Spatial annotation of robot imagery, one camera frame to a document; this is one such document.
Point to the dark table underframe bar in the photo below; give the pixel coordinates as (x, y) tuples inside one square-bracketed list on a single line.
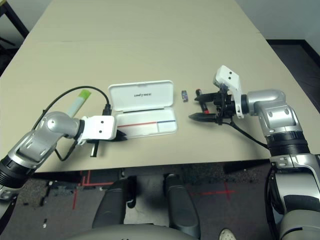
[(152, 170)]

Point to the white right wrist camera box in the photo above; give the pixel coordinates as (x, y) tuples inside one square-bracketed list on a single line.
[(228, 75)]

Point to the grey robot left leg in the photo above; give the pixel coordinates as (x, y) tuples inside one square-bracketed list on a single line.
[(112, 205)]

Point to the white sneaker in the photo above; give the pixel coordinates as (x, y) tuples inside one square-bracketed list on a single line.
[(228, 235)]

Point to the black desk frame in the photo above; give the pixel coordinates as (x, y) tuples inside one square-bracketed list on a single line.
[(16, 18)]

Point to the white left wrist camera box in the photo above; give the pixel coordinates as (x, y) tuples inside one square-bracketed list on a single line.
[(100, 127)]

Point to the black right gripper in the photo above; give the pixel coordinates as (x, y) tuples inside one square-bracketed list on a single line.
[(225, 105)]

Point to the grey robot leg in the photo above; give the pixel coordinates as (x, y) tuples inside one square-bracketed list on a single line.
[(112, 205), (181, 205)]

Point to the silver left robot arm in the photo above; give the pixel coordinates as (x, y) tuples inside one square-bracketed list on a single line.
[(37, 140)]

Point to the green capped highlighter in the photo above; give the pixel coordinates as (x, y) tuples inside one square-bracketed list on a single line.
[(78, 102)]

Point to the black marker with red cap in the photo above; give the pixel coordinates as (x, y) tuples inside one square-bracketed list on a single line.
[(204, 106)]

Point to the small dark eraser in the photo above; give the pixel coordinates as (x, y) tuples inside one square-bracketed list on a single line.
[(184, 96)]

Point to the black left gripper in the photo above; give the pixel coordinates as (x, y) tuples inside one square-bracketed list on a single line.
[(94, 150)]

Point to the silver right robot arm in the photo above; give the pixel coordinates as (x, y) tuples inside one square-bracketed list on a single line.
[(272, 105)]

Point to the grey robot right leg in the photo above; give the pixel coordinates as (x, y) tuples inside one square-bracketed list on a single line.
[(181, 205)]

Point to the grey robot torso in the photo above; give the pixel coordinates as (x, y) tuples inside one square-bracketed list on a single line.
[(130, 233)]

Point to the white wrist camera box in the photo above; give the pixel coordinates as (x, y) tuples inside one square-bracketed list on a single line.
[(100, 127), (228, 75)]

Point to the black tripod stand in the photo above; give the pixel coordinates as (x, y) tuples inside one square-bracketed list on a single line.
[(6, 41)]

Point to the white plastic pencil case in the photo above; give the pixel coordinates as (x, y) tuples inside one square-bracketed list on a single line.
[(142, 100)]

